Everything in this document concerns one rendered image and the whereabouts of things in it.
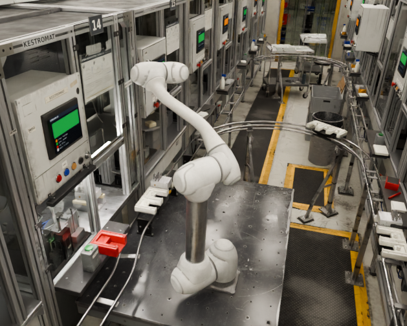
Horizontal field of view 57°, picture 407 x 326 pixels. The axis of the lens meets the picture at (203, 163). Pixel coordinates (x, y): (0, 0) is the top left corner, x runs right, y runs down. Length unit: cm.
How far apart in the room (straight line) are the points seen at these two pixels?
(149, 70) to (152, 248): 116
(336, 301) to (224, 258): 140
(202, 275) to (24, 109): 112
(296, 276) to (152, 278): 145
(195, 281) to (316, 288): 152
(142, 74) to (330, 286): 230
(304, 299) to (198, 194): 175
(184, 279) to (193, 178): 59
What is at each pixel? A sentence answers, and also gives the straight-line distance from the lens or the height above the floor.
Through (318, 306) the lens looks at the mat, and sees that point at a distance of 315.
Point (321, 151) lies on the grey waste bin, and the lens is 493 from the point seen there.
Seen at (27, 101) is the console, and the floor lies 181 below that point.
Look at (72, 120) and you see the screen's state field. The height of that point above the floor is 165.
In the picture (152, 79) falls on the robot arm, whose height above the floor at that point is 180.
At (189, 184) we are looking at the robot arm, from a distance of 159.
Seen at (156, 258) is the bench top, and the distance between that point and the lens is 239.
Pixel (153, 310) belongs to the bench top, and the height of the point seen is 68.
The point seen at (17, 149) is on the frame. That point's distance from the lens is 159.
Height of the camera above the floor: 230
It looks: 28 degrees down
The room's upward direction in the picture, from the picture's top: 1 degrees clockwise
